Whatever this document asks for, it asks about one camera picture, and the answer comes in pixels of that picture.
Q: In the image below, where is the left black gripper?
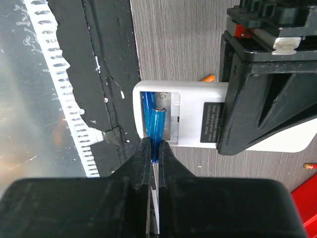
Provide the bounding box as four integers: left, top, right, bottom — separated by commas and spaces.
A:
217, 0, 317, 156

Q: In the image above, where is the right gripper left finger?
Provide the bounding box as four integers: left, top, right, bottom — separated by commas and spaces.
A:
108, 137, 151, 238

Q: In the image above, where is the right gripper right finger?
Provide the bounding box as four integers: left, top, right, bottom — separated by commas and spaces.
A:
158, 140, 196, 238

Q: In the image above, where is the blue battery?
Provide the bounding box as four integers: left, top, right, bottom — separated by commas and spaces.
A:
142, 92, 156, 136
150, 108, 166, 163

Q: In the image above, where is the white remote control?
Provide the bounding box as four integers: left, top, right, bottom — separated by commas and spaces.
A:
133, 80, 317, 153

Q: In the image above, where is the orange battery lower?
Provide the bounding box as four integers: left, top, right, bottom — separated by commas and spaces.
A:
202, 74, 216, 82

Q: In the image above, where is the red battery near bin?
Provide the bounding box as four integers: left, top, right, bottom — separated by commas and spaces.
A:
303, 163, 317, 170

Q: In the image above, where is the red plastic bin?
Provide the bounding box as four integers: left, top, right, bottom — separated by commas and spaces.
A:
292, 174, 317, 238

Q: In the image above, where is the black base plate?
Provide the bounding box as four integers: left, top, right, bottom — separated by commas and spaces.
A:
48, 0, 140, 177

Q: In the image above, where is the white slotted cable duct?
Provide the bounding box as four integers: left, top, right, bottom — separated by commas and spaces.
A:
24, 0, 102, 178

